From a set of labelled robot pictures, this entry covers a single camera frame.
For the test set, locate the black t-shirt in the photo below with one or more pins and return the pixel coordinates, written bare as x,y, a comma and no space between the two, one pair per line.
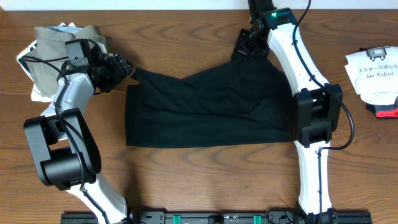
240,102

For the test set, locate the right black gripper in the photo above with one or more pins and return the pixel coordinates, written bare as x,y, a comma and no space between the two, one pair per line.
240,46

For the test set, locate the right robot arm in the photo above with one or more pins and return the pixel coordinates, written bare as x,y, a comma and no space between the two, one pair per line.
315,108

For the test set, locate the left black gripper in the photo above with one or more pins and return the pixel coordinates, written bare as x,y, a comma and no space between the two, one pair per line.
121,66

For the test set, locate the white printed garment under khaki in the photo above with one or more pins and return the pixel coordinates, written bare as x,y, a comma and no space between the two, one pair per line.
34,93

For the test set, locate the khaki folded shirt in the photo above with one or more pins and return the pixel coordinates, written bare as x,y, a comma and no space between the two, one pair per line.
46,62

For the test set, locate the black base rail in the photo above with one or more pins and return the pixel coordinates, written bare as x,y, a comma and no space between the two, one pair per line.
272,216

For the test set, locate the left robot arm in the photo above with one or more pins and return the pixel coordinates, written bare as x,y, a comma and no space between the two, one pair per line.
63,149

